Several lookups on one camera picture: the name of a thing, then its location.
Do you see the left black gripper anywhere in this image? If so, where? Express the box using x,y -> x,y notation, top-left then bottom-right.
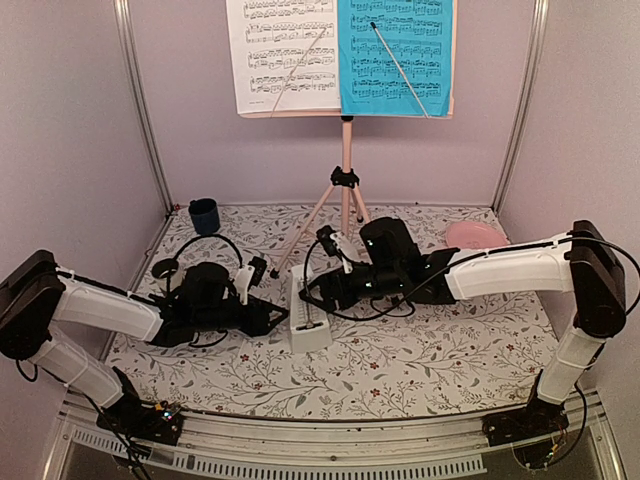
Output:
195,296 -> 290,338

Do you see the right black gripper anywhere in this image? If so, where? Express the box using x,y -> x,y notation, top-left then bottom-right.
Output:
299,265 -> 404,313

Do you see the white metronome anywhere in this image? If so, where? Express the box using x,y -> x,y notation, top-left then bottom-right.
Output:
289,264 -> 333,353

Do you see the pink music stand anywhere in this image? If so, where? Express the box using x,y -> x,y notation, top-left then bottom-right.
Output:
237,0 -> 457,279

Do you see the white sheet music page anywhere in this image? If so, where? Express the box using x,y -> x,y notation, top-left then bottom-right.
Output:
226,0 -> 340,118

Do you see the blue sheet music page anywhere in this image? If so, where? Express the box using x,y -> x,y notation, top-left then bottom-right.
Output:
337,0 -> 458,119

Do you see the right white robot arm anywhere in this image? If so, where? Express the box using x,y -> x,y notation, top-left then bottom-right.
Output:
298,217 -> 627,436

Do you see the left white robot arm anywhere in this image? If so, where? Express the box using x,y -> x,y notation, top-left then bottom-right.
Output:
1,250 -> 289,434

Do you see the white paper cup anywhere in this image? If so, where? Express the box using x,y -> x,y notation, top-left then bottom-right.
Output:
151,258 -> 185,294

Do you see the dark blue mug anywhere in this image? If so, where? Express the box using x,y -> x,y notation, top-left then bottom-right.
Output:
188,198 -> 220,235

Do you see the pink plate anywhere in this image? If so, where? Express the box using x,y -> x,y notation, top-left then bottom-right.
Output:
445,221 -> 509,249

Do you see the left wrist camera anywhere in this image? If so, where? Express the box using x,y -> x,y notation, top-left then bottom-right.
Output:
233,256 -> 267,305

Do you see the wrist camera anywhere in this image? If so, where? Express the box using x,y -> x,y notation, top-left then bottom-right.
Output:
233,256 -> 267,305
316,226 -> 362,274

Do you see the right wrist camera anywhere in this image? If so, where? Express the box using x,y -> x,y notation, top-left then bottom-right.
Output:
316,226 -> 362,274

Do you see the aluminium front rail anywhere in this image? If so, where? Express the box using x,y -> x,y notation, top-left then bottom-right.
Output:
43,391 -> 627,479

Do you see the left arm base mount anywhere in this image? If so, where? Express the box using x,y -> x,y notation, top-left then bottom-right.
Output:
96,392 -> 184,446

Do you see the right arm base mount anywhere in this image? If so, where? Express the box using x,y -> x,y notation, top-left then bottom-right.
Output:
481,394 -> 569,446

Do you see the left aluminium frame post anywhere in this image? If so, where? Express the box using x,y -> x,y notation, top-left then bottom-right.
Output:
113,0 -> 174,213

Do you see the aluminium frame post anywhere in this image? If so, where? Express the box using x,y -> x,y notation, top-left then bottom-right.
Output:
113,0 -> 174,213
491,0 -> 550,213

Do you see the right aluminium frame post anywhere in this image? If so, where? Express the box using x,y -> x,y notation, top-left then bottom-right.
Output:
491,0 -> 550,213

